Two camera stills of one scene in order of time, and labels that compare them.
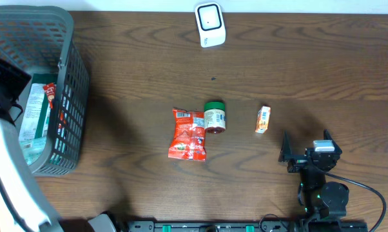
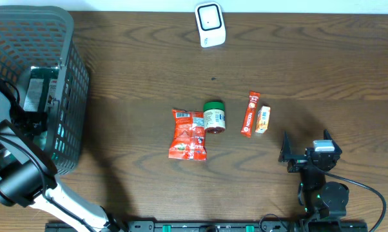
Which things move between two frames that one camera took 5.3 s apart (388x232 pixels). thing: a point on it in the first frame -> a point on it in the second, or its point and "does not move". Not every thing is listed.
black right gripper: x=285 y=154 does not move
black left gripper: x=12 y=84 -> x=38 y=126
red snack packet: x=187 y=140 does not move
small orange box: x=263 y=120 does not move
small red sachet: x=50 y=89 -> x=249 y=120
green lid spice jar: x=214 y=116 does not move
